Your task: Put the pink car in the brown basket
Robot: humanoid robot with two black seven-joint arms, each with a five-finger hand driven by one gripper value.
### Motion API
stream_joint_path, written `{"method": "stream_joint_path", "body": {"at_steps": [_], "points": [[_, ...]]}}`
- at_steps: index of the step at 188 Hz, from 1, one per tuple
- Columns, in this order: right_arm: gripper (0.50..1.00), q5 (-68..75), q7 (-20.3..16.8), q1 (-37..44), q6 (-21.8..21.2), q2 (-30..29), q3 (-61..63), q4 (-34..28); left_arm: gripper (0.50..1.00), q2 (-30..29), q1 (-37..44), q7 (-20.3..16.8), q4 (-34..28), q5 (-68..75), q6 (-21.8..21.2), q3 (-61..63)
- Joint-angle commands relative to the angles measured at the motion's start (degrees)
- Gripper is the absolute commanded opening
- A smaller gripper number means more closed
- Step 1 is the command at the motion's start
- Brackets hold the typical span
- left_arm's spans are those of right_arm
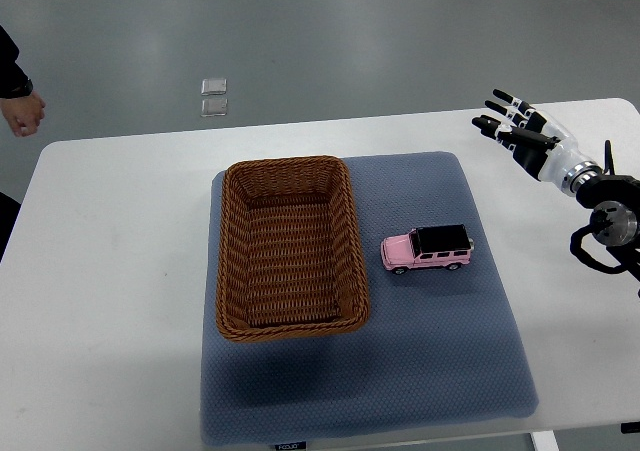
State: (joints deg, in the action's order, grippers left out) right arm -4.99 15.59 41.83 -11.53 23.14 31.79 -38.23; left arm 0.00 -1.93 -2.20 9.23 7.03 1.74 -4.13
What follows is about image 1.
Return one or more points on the person's bare hand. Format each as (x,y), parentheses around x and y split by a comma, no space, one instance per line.
(24,114)

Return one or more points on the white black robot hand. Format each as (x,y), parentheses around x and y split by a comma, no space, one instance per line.
(538,143)

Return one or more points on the pink toy car black roof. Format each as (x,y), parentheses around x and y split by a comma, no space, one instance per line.
(447,246)

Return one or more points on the person's black sleeve forearm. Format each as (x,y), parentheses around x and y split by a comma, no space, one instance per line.
(14,82)

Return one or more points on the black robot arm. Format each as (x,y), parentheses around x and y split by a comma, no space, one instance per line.
(613,200)

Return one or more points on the brown wicker basket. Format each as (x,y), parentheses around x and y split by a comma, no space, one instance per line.
(290,258)

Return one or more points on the upper metal floor plate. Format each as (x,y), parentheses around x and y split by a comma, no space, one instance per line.
(213,86)

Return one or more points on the blue-grey quilted mat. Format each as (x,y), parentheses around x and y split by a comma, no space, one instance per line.
(440,347)

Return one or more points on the white table leg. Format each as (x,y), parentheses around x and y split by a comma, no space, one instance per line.
(544,441)

